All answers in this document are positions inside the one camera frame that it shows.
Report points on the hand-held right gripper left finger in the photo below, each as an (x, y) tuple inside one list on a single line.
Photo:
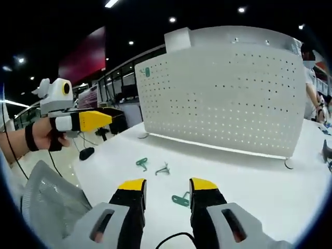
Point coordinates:
[(122, 223)]

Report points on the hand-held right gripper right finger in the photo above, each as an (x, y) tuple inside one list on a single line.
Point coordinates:
[(207, 223)]

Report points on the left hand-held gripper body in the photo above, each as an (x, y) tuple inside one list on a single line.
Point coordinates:
[(54, 96)]

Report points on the white perforated mounting plate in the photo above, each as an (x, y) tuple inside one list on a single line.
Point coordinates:
[(220, 103)]

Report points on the person's left hand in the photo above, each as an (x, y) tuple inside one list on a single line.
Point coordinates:
[(42, 137)]

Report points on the monitor showing text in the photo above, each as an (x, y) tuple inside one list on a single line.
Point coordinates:
[(88, 97)]

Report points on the black box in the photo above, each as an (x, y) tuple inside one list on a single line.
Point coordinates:
[(118, 122)]

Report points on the black computer mouse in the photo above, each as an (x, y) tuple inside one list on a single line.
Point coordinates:
[(86, 153)]

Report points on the white office desk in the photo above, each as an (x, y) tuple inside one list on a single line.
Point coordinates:
[(129, 114)]

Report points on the black computer monitor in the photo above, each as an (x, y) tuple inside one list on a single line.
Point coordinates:
[(129, 90)]

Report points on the grey mesh chair back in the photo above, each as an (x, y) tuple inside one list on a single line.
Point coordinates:
[(52, 192)]

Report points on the long ceiling light strip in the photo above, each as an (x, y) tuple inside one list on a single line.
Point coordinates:
[(112, 2)]

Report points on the white cabinet structure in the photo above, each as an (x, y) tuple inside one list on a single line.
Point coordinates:
[(179, 39)]

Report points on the group of round ceiling spotlights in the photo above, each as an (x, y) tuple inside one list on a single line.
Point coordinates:
[(172, 19)]

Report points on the grey metal stand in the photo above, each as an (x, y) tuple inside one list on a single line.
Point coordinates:
[(326, 151)]

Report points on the red wall screen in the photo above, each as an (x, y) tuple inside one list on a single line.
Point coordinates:
[(83, 54)]

